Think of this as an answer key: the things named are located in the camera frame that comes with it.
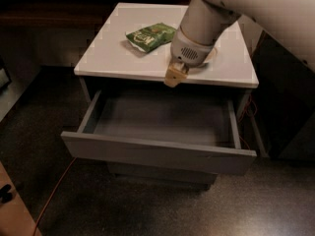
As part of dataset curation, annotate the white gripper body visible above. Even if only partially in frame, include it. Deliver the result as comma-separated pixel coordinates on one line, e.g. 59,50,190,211
170,29,214,67

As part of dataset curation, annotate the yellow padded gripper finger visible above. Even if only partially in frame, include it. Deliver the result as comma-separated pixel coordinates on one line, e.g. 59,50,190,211
164,62,188,88

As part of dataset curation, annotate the green jalapeno chip bag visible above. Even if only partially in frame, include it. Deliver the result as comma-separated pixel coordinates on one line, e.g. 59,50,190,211
126,23,176,53

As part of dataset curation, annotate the grey top drawer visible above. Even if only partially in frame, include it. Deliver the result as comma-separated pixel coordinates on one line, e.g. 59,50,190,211
61,88,256,175

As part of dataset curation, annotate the grey drawer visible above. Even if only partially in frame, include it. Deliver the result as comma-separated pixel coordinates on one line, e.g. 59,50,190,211
107,162,217,185
61,88,256,175

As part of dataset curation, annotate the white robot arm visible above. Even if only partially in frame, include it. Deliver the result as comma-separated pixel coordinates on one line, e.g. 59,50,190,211
164,0,315,88

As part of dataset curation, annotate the grey drawer cabinet white top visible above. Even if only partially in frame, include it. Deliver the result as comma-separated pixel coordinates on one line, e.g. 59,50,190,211
73,2,260,191

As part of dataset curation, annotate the grey bottom drawer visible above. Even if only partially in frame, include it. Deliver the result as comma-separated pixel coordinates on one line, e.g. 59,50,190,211
107,162,217,185

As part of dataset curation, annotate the beige paper bowl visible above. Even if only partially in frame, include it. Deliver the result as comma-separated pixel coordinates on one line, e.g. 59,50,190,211
198,47,218,68

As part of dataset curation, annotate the dark wooden shelf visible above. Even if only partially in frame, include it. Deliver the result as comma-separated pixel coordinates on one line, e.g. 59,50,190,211
0,0,189,30

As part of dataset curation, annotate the black clip on board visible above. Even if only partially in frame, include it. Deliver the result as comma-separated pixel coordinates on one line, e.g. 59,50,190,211
0,184,13,204

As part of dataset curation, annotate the tan wooden board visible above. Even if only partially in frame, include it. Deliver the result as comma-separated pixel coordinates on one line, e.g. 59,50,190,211
0,162,42,236

